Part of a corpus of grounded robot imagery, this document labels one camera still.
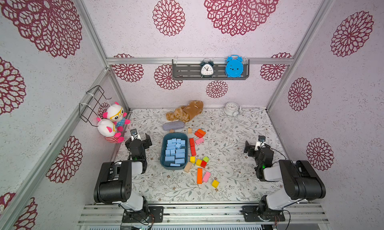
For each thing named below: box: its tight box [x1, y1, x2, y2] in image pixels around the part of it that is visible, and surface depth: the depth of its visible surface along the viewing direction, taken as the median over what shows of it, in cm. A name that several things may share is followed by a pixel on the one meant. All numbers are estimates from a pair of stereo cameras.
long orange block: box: [197, 168, 203, 184], surface depth 89 cm
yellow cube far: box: [211, 179, 220, 188], surface depth 84 cm
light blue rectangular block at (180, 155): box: [175, 152, 186, 159], surface depth 94 cm
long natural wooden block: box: [184, 161, 193, 173], surface depth 90 cm
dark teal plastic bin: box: [160, 132, 189, 170], surface depth 95 cm
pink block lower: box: [202, 171, 212, 183], surface depth 88 cm
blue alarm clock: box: [225, 54, 244, 78], surface depth 92 cm
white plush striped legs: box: [96, 117, 125, 144], surface depth 87 cm
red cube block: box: [200, 160, 208, 168], surface depth 91 cm
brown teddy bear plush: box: [166, 100, 204, 123], surface depth 108 cm
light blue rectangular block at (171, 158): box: [165, 156, 175, 162], surface depth 94 cm
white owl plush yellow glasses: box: [102, 101, 131, 132], surface depth 96 cm
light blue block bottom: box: [175, 148, 186, 153], surface depth 97 cm
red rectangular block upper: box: [189, 138, 195, 148], surface depth 101 cm
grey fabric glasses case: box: [162, 121, 185, 130], surface depth 108 cm
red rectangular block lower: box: [190, 146, 197, 157], surface depth 99 cm
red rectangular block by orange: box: [194, 131, 204, 138], surface depth 108 cm
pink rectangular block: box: [194, 137, 205, 145], surface depth 102 cm
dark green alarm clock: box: [200, 61, 215, 79], surface depth 92 cm
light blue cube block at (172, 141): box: [167, 138, 177, 144], surface depth 99 cm
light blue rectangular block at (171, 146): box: [166, 143, 176, 150], surface depth 99 cm
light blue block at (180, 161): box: [175, 158, 185, 164], surface depth 92 cm
